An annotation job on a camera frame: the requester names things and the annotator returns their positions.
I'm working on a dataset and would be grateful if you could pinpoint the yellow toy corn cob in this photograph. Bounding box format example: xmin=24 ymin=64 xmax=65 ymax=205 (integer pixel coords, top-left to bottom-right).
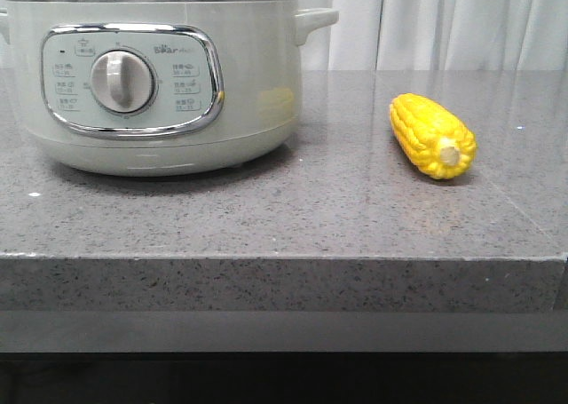
xmin=390 ymin=93 xmax=477 ymax=180

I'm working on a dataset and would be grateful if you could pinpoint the pale green electric cooking pot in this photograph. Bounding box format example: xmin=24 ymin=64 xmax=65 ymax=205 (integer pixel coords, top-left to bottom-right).
xmin=2 ymin=0 xmax=338 ymax=177

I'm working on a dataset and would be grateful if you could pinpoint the white pleated curtain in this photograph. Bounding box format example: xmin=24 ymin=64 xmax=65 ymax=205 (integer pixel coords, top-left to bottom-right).
xmin=298 ymin=0 xmax=567 ymax=71

